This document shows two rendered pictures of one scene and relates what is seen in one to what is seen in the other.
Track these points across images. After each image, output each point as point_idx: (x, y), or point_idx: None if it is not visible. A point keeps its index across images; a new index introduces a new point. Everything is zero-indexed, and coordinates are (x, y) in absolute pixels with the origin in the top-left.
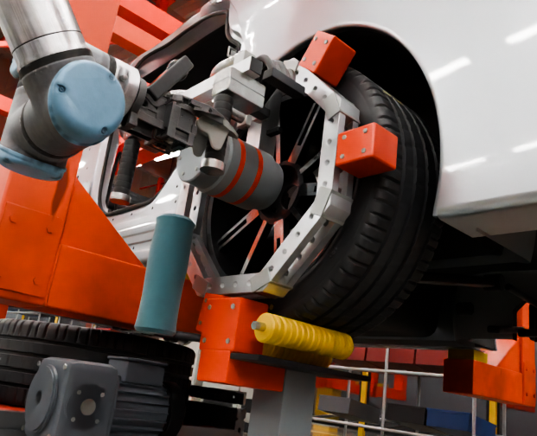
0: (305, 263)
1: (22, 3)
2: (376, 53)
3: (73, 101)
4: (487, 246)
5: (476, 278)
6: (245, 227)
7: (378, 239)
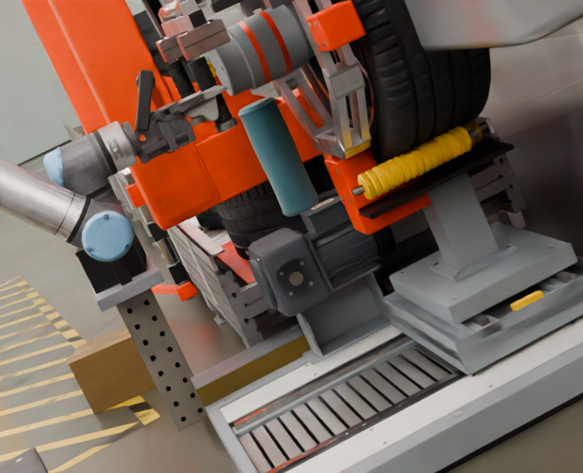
0: (362, 122)
1: (37, 220)
2: None
3: (100, 251)
4: None
5: None
6: None
7: (401, 81)
